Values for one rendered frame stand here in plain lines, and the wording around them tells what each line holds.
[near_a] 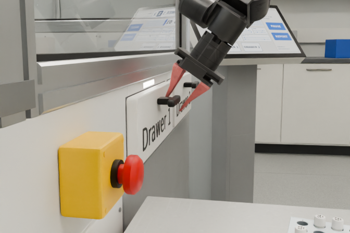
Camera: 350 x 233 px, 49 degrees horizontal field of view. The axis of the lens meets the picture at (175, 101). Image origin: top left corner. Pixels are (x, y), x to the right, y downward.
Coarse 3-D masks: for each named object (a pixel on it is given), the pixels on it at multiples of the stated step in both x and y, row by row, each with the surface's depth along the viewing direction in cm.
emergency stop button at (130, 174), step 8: (128, 160) 38; (136, 160) 39; (120, 168) 39; (128, 168) 38; (136, 168) 38; (120, 176) 39; (128, 176) 37; (136, 176) 38; (128, 184) 38; (136, 184) 38; (128, 192) 38; (136, 192) 39
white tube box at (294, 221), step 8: (296, 224) 45; (304, 224) 46; (312, 224) 45; (328, 224) 45; (288, 232) 43; (312, 232) 43; (320, 232) 44; (328, 232) 43; (336, 232) 43; (344, 232) 43
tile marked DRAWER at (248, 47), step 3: (243, 45) 157; (246, 45) 158; (249, 45) 158; (252, 45) 159; (255, 45) 160; (258, 45) 161; (243, 48) 156; (246, 48) 157; (249, 48) 157; (252, 48) 158; (255, 48) 159; (258, 48) 159; (261, 48) 160
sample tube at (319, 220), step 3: (315, 216) 45; (318, 216) 45; (321, 216) 45; (324, 216) 45; (315, 219) 45; (318, 219) 44; (321, 219) 44; (324, 219) 44; (315, 222) 45; (318, 222) 44; (321, 222) 44; (324, 222) 44; (315, 225) 45; (318, 225) 45; (321, 225) 44; (324, 225) 45
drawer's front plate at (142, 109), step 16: (144, 96) 62; (160, 96) 74; (128, 112) 58; (144, 112) 62; (160, 112) 74; (128, 128) 58; (160, 128) 75; (128, 144) 59; (144, 144) 62; (144, 160) 63
